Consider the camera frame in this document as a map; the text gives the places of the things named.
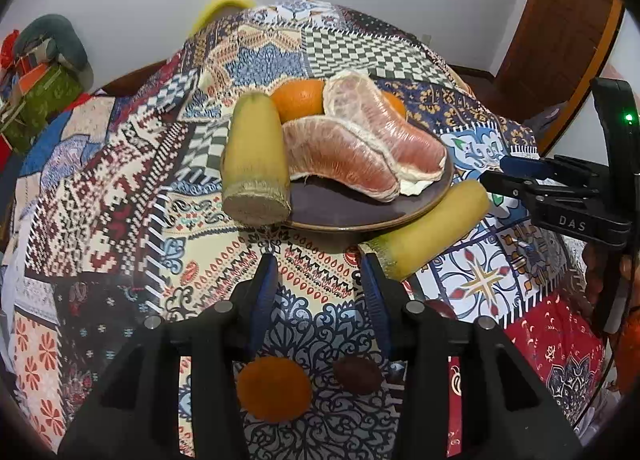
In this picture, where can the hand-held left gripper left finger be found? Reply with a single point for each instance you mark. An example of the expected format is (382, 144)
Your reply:
(265, 290)

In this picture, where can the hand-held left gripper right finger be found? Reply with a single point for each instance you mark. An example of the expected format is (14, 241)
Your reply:
(372, 290)

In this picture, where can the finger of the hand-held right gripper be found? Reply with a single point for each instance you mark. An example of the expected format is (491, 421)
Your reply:
(522, 165)
(505, 184)

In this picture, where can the long sugarcane piece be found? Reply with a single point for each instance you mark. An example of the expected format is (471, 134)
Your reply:
(435, 227)

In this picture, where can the dark purple plate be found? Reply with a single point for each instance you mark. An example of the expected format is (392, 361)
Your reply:
(340, 207)

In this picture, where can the large peeled pomelo segment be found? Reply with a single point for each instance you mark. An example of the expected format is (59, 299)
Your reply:
(387, 125)

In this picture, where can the small peeled pomelo segment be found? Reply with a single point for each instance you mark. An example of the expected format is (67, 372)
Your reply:
(345, 160)

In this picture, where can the plain large orange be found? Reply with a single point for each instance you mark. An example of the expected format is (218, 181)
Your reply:
(396, 106)

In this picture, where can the thick sugarcane piece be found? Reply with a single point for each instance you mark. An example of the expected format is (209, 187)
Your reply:
(255, 155)

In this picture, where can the large orange with sticker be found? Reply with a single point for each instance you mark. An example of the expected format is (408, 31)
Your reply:
(300, 98)

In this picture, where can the person's right hand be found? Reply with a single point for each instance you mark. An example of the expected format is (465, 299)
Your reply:
(597, 275)

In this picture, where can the dark brown date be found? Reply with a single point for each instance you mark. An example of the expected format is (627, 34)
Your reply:
(357, 375)

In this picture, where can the small tangerine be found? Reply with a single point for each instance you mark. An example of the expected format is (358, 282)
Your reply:
(274, 390)

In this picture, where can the brown wooden door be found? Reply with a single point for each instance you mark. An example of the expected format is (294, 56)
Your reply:
(555, 30)

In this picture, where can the patchwork patterned tablecloth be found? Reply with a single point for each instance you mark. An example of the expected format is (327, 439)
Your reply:
(125, 200)

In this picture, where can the yellow arched chair back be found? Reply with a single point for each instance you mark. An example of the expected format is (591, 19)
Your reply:
(222, 8)

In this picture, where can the green patterned box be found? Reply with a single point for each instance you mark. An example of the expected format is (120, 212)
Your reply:
(42, 103)

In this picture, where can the orange box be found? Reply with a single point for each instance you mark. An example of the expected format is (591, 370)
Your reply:
(32, 78)

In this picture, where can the red bag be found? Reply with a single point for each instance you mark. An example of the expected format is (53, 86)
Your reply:
(7, 50)

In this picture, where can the white wall socket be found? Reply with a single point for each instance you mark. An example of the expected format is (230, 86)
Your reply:
(426, 37)

